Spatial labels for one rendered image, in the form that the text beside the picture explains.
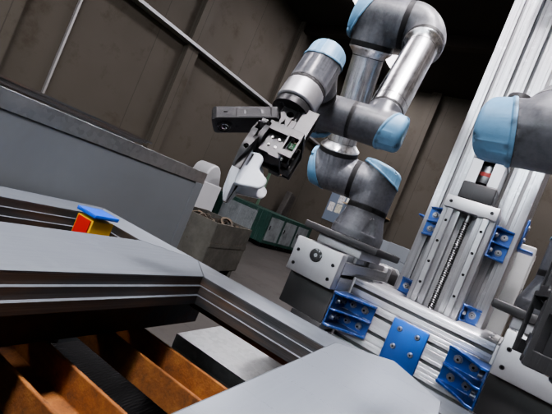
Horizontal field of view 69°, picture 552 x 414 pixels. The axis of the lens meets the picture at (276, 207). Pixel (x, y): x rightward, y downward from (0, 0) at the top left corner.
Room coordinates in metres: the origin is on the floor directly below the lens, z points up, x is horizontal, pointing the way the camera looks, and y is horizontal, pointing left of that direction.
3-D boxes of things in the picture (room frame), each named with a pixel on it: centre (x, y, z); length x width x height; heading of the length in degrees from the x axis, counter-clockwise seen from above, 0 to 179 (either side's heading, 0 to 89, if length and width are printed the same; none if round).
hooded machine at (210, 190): (9.40, 1.79, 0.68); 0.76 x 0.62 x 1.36; 146
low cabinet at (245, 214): (10.56, 0.23, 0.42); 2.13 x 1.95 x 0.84; 146
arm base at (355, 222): (1.16, -0.25, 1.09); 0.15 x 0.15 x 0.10
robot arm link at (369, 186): (1.16, -0.24, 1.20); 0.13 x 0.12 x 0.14; 72
